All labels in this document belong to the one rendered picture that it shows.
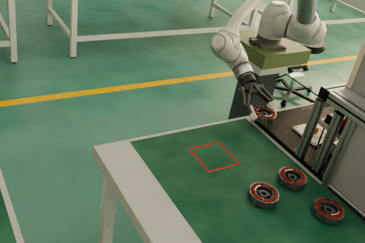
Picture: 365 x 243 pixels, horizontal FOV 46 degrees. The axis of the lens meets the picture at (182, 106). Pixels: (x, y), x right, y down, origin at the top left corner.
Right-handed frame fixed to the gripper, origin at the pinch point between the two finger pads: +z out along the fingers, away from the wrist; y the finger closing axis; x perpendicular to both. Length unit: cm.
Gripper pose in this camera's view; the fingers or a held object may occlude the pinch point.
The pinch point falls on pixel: (263, 114)
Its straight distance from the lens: 201.2
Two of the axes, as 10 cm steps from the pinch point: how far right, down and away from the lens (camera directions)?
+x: 3.8, -4.8, -7.9
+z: 3.6, 8.7, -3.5
